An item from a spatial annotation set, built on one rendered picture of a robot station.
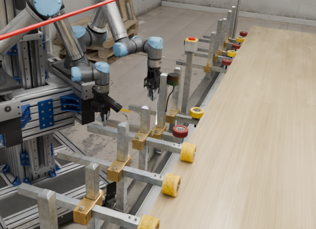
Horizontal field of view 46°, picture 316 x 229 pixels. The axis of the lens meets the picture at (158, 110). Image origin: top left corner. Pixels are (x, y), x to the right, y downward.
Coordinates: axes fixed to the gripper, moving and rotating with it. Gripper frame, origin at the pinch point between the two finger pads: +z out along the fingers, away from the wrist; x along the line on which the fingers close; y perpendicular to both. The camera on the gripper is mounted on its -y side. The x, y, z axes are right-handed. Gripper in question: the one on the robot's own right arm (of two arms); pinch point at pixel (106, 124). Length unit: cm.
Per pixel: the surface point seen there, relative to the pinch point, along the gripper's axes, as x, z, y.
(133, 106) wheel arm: -23.6, -2.2, -6.7
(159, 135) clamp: 4.9, -4.1, -32.7
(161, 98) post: -2.4, -21.5, -30.2
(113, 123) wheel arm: 1.5, -2.9, -5.4
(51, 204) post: 96, -31, -32
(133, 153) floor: -98, 83, 21
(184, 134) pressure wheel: 2.5, -6.9, -45.2
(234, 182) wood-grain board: 33, -8, -75
